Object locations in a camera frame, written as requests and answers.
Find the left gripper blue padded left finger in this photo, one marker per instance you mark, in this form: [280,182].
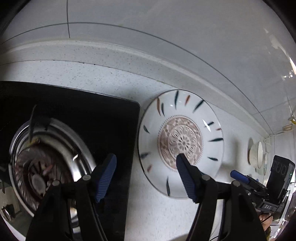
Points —
[103,176]

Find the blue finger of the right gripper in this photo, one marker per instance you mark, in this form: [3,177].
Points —
[239,177]

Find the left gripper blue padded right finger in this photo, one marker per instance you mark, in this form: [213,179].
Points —
[190,176]

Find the white bowl with brown rim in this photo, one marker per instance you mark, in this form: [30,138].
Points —
[255,154]

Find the white plate with mandala pattern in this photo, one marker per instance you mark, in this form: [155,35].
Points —
[178,122]

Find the pale green floral bowl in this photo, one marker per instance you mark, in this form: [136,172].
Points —
[265,162]

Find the person's right hand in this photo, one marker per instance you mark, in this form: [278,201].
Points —
[266,220]

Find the black glass gas stove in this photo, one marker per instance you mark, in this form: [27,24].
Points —
[69,131]

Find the beige wall socket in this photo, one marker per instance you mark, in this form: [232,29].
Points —
[287,128]

